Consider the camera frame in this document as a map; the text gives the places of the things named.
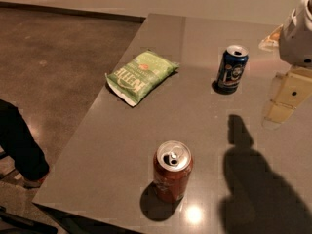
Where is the blue pepsi can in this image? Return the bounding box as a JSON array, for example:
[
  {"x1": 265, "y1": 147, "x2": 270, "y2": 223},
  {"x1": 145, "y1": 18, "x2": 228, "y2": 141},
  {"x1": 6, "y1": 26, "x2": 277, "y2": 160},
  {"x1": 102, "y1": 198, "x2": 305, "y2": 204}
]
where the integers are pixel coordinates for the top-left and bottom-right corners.
[{"x1": 216, "y1": 45, "x2": 249, "y2": 94}]

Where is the person's dark trouser leg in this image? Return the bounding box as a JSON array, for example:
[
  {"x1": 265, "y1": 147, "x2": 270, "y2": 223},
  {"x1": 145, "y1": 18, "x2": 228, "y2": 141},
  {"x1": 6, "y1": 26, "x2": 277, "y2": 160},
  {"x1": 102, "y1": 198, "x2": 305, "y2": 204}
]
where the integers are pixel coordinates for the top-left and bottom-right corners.
[{"x1": 0, "y1": 100, "x2": 50, "y2": 181}]

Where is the black chair base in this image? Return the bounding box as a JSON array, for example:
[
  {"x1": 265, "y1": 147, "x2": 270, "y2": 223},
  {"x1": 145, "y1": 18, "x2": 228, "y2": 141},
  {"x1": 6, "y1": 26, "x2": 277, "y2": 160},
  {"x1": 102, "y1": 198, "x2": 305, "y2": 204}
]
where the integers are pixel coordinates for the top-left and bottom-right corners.
[{"x1": 0, "y1": 207, "x2": 58, "y2": 234}]

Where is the red coke can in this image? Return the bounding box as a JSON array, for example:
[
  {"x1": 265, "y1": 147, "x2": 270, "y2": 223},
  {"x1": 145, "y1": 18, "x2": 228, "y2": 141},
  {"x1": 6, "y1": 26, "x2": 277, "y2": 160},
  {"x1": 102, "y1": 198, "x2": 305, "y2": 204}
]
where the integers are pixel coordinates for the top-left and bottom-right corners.
[{"x1": 153, "y1": 140, "x2": 193, "y2": 203}]

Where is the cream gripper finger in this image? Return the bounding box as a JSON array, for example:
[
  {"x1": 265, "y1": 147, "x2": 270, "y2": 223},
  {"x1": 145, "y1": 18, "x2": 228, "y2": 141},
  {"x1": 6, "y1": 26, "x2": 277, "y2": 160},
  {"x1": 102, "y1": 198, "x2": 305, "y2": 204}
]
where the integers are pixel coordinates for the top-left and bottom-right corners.
[
  {"x1": 262, "y1": 65, "x2": 312, "y2": 130},
  {"x1": 258, "y1": 25, "x2": 283, "y2": 52}
]

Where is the green chip bag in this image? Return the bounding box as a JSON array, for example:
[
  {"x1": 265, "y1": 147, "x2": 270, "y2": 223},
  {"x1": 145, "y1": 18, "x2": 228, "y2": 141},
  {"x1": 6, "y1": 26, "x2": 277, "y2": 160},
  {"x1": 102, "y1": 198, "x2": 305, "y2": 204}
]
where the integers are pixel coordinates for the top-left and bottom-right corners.
[{"x1": 105, "y1": 51, "x2": 179, "y2": 107}]

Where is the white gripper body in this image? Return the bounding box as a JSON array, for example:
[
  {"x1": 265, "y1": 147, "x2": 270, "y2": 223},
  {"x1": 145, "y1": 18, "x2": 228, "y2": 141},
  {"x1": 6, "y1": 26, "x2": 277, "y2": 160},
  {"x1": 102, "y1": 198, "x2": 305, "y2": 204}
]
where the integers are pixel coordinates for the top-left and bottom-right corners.
[{"x1": 279, "y1": 0, "x2": 312, "y2": 67}]

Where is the person's shoe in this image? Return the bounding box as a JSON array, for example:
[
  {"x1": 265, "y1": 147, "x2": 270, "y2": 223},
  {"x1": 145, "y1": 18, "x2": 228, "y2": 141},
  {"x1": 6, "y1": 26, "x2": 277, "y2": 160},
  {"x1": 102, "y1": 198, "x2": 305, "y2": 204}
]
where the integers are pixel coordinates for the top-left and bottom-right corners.
[{"x1": 22, "y1": 175, "x2": 47, "y2": 189}]

